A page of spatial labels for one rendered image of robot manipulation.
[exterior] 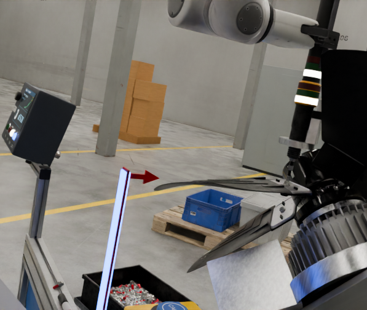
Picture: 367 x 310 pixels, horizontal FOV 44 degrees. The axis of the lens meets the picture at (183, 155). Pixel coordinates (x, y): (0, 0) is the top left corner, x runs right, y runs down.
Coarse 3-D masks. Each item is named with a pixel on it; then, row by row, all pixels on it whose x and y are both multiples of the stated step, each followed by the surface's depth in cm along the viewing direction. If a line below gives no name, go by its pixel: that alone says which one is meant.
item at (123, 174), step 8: (120, 176) 75; (120, 184) 75; (120, 192) 75; (120, 200) 75; (112, 216) 77; (112, 224) 76; (112, 232) 76; (112, 240) 76; (112, 248) 76; (104, 272) 78; (104, 280) 77; (104, 288) 77; (104, 296) 77
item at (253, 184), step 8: (168, 184) 81; (176, 184) 79; (184, 184) 78; (192, 184) 76; (200, 184) 74; (208, 184) 72; (216, 184) 72; (224, 184) 80; (232, 184) 82; (240, 184) 84; (248, 184) 85; (256, 184) 86; (264, 184) 87; (272, 184) 88; (280, 184) 88; (264, 192) 81; (272, 192) 82; (280, 192) 84; (288, 192) 85
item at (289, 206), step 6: (288, 198) 104; (282, 204) 104; (288, 204) 102; (294, 204) 99; (276, 210) 104; (288, 210) 99; (294, 210) 97; (276, 216) 102; (288, 216) 97; (276, 222) 99; (282, 222) 97
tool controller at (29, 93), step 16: (16, 96) 139; (32, 96) 125; (48, 96) 122; (32, 112) 121; (48, 112) 123; (64, 112) 125; (16, 128) 128; (32, 128) 122; (48, 128) 124; (64, 128) 126; (16, 144) 122; (32, 144) 123; (48, 144) 125; (32, 160) 124; (48, 160) 126
